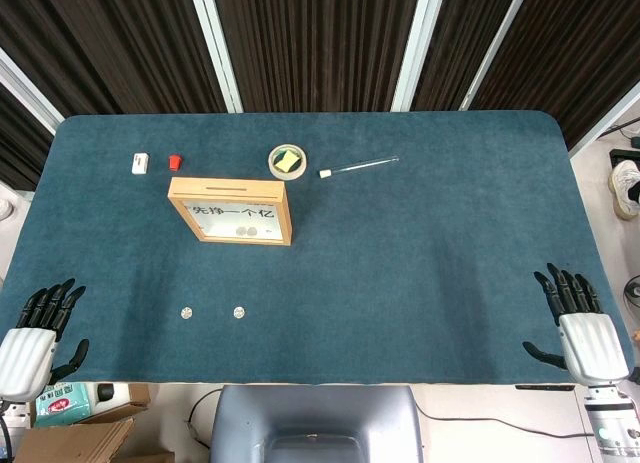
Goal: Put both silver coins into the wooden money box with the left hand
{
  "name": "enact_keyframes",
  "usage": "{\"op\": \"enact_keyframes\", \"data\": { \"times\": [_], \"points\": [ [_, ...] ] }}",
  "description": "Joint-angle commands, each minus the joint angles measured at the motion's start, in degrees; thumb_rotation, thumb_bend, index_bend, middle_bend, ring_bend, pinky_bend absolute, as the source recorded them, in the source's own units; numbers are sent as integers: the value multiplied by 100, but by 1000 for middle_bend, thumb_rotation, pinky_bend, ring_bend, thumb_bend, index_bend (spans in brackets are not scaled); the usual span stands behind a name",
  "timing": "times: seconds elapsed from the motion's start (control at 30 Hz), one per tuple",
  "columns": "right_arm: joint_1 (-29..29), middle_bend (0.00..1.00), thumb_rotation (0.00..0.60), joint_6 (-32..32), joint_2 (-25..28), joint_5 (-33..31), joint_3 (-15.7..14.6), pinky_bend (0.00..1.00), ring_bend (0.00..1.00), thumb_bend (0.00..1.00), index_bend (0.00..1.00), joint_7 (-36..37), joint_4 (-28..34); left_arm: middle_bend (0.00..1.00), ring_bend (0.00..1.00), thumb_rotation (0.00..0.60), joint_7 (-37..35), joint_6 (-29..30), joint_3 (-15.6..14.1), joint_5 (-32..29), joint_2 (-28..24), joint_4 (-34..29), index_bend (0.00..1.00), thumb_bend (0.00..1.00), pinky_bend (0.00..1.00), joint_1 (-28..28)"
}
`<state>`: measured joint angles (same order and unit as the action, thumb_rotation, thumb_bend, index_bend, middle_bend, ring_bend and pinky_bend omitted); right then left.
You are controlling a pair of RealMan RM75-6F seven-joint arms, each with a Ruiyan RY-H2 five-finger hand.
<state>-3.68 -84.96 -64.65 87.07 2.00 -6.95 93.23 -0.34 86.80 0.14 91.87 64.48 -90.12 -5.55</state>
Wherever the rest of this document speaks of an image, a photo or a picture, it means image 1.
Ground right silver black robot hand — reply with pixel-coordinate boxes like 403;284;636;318
522;262;630;387

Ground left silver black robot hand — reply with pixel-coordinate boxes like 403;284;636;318
0;277;90;403

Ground green tissue pack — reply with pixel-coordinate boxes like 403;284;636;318
33;382;91;429

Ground brown cardboard box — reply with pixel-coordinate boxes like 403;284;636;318
14;382;176;463

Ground black flat floor device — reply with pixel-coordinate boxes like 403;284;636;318
608;146;640;177

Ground blue table cloth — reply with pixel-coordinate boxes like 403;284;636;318
0;110;636;387

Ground beige tape roll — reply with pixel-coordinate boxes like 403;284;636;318
267;143;308;181

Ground glass test tube white stopper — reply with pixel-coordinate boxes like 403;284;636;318
318;155;400;180

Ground thin black floor cable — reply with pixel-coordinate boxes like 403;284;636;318
414;402;601;439

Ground looped cable beside torso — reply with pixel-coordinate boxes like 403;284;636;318
186;387;225;449

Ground white partition frame post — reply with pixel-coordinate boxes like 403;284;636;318
0;47;66;134
567;80;640;157
459;0;534;112
188;0;245;114
389;0;449;113

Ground wooden coin box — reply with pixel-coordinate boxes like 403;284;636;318
166;176;294;247

